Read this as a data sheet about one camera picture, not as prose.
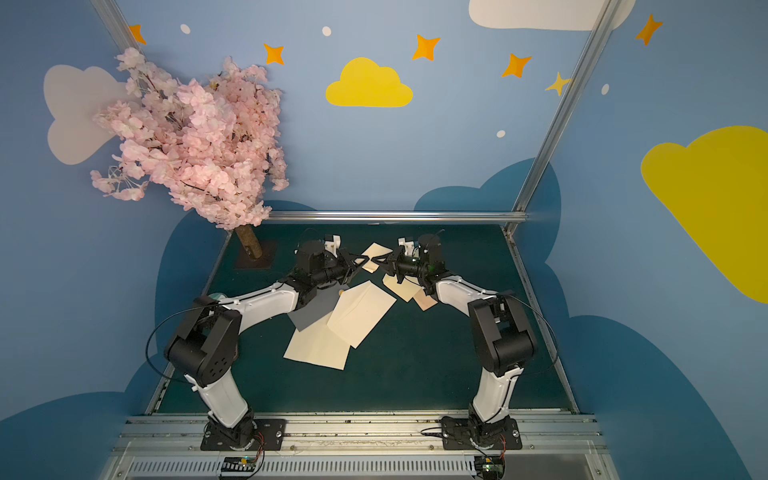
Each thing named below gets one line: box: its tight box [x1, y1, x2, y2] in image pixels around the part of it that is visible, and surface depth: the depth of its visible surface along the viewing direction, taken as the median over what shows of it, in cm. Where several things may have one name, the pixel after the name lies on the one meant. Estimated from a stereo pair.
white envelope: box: [327, 280, 397, 349], surface depth 99 cm
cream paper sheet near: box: [283, 312, 351, 370], surface depth 92 cm
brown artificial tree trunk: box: [234, 224, 263, 259], surface depth 107 cm
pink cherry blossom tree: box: [90, 46, 289, 230], surface depth 70 cm
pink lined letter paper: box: [412, 288, 438, 311], surface depth 103 cm
